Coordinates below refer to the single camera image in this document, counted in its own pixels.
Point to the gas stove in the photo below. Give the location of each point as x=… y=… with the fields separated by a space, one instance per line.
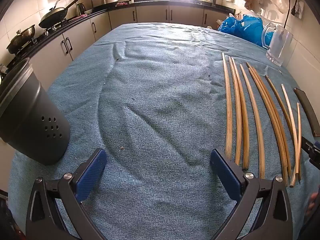
x=37 y=36

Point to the row of wooden chopsticks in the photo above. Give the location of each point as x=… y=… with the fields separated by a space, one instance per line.
x=228 y=120

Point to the blue plastic bag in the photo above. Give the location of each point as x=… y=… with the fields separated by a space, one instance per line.
x=228 y=25
x=251 y=30

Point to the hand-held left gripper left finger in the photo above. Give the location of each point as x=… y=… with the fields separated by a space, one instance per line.
x=90 y=175

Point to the blue towel tablecloth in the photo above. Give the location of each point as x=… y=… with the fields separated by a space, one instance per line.
x=155 y=92

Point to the black perforated utensil holder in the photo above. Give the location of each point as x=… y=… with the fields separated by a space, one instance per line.
x=30 y=120

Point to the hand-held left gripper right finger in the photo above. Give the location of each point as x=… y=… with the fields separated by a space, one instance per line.
x=225 y=175

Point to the dark pot with lid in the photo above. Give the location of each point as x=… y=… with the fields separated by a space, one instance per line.
x=21 y=37

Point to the black flat case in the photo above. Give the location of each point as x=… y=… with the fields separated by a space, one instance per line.
x=308 y=112

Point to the steel kettle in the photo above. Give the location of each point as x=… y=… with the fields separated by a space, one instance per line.
x=80 y=8

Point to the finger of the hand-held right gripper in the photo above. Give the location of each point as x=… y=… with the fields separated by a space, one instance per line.
x=311 y=150

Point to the beige kitchen cabinets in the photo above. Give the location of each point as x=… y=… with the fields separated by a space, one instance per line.
x=82 y=35

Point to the clear glass beer mug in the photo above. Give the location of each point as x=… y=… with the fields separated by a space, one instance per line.
x=278 y=45

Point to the black kitchen countertop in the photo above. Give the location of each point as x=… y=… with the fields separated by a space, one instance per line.
x=62 y=26

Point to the wall power outlet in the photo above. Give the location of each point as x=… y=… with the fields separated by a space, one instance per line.
x=298 y=8

